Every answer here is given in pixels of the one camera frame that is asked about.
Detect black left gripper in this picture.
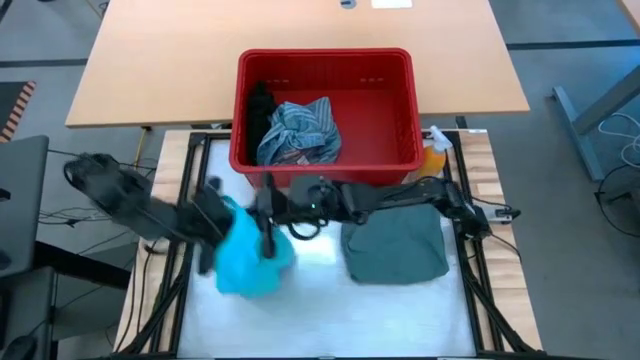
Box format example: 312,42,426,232
187,175,235,276

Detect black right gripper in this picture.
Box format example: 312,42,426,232
257,171,346,260

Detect turquoise garment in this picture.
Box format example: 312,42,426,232
213,195,297,300

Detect grey striped garment with label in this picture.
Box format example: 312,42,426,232
256,96,343,167

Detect grey-green trousers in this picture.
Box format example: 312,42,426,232
340,203,450,286

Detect red plastic laundry bin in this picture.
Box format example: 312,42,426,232
228,47,426,190

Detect black garment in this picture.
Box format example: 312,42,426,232
245,80,278,165

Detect black floor beam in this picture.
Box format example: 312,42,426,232
31,241,133,292

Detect tan wooden desk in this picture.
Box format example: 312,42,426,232
64,0,531,129

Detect orange spray bottle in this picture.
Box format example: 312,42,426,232
417,124,454,180

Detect dark grey cabinet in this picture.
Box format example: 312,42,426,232
0,135,50,279

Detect striped hazard floor mat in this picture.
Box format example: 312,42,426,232
0,80,37,143

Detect grey metal desk leg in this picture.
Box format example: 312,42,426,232
551,63,640,182

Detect yellow cable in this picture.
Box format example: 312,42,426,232
132,128,147,171

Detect black looped floor cable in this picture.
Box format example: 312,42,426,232
593,163,640,250

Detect white floor cable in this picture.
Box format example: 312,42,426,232
596,111,640,169

